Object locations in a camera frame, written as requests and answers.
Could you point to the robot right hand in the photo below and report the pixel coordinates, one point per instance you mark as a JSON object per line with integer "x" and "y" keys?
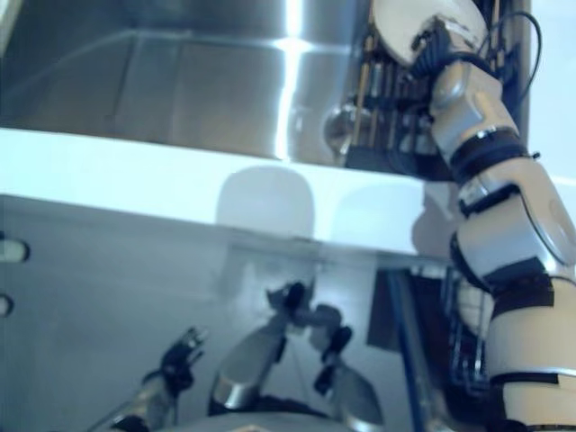
{"x": 438, "y": 40}

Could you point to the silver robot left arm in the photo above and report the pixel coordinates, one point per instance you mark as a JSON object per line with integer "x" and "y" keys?
{"x": 148, "y": 400}

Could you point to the white cabinet door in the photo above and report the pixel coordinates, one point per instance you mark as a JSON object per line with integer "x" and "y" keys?
{"x": 112, "y": 292}

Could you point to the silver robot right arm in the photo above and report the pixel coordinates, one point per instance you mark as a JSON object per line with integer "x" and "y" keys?
{"x": 495, "y": 225}

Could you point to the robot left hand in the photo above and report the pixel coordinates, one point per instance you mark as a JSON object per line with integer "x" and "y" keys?
{"x": 180, "y": 360}

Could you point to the stainless steel sink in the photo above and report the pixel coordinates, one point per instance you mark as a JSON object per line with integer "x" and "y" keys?
{"x": 180, "y": 81}

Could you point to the black sink drying rack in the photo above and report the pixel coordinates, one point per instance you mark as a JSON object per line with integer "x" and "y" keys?
{"x": 391, "y": 126}

